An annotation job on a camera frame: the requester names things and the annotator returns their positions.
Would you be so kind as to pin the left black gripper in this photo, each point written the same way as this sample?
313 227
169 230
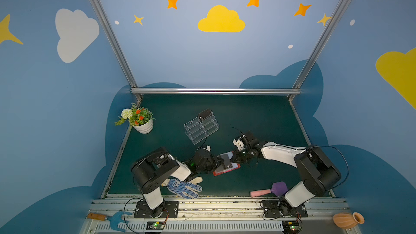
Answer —
212 162

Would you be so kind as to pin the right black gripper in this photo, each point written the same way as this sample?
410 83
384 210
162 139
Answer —
242 153

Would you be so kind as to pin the red card holder wallet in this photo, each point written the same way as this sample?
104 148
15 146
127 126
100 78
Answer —
220 169

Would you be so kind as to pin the dark credit card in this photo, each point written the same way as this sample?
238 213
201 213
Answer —
205 114
226 161

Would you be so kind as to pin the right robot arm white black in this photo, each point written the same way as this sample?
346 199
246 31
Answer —
318 173

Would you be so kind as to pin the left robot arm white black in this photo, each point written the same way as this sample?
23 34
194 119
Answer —
160 167

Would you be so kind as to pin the clear acrylic card organizer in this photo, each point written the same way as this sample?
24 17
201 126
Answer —
198 129

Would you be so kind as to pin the blue dotted work glove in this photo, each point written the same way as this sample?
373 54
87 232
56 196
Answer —
186 190

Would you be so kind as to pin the purple pink toy shovel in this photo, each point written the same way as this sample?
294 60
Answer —
278 189

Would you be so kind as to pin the white pot with flowers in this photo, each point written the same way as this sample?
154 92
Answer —
140 118

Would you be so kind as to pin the left green circuit board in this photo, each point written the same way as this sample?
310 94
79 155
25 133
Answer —
155 226

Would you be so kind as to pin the green circuit board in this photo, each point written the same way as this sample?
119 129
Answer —
291 227
155 226

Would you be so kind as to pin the horizontal aluminium back bar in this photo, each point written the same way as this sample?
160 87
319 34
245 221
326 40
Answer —
214 91

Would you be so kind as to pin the right green circuit board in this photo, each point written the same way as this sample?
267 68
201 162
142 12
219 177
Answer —
291 227

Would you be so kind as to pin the terracotta clay vase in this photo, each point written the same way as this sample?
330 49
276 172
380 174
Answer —
348 220

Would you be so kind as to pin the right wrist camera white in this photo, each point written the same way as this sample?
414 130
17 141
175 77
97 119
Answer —
239 144

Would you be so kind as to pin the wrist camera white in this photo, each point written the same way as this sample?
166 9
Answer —
208 148
239 144

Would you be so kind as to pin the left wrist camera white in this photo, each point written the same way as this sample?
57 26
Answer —
208 148

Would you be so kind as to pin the aluminium rail frame front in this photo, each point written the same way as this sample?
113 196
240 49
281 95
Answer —
218 215

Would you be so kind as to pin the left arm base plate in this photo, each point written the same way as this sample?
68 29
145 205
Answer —
165 209

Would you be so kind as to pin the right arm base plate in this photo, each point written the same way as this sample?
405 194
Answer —
277 209

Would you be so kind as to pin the right diagonal aluminium post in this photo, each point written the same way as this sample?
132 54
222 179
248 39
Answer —
322 41

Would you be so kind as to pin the diagonal aluminium post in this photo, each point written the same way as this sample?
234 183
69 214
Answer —
322 41
106 26

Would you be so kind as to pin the blue fork wooden handle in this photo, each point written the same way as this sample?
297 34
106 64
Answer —
114 220

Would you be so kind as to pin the left diagonal aluminium post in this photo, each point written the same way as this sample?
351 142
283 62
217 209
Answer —
106 26

